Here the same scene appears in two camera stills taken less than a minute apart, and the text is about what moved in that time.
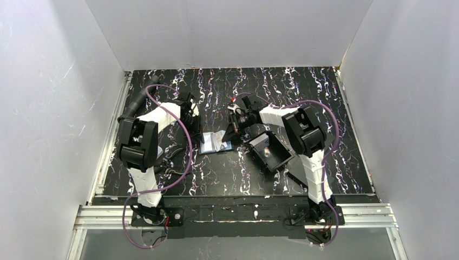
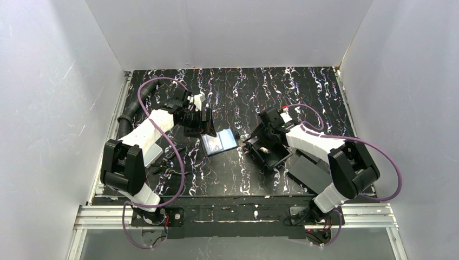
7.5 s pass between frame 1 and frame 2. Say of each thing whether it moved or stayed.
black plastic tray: stayed
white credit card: moved
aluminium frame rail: stayed
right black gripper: moved
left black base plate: stayed
